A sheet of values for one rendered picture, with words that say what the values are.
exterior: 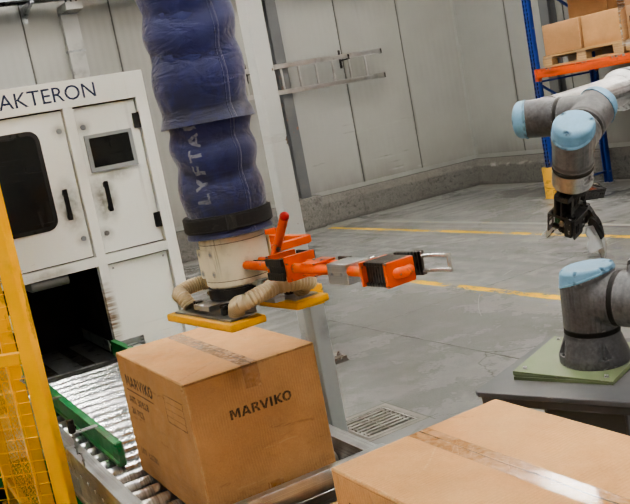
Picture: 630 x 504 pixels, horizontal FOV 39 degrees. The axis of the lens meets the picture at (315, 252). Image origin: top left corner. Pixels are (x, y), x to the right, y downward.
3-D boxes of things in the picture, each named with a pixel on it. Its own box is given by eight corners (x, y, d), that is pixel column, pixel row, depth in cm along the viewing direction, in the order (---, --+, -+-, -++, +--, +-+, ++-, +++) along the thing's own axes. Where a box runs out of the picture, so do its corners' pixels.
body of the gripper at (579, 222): (546, 232, 206) (545, 191, 198) (565, 212, 210) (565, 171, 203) (575, 243, 202) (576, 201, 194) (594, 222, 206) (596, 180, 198)
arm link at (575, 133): (603, 110, 189) (587, 135, 183) (601, 158, 196) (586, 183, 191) (561, 104, 193) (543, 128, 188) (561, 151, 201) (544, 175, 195)
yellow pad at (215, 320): (167, 321, 231) (163, 303, 231) (200, 311, 237) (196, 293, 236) (232, 333, 204) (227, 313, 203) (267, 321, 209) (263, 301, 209)
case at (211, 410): (141, 469, 287) (115, 352, 281) (250, 428, 306) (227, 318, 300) (213, 527, 235) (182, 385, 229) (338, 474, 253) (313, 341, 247)
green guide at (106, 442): (7, 388, 426) (3, 370, 425) (29, 381, 431) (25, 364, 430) (97, 476, 287) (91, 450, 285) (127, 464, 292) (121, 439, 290)
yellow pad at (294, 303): (228, 302, 242) (225, 284, 241) (258, 292, 248) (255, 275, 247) (298, 311, 214) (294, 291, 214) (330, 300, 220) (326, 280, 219)
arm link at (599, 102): (568, 85, 204) (547, 113, 197) (616, 80, 196) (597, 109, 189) (578, 120, 208) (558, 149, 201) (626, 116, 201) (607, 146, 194)
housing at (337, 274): (328, 284, 187) (324, 264, 186) (352, 276, 191) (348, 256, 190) (348, 286, 181) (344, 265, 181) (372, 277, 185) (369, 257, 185)
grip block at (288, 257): (266, 282, 204) (261, 257, 204) (300, 271, 210) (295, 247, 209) (286, 283, 198) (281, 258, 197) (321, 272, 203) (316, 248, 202)
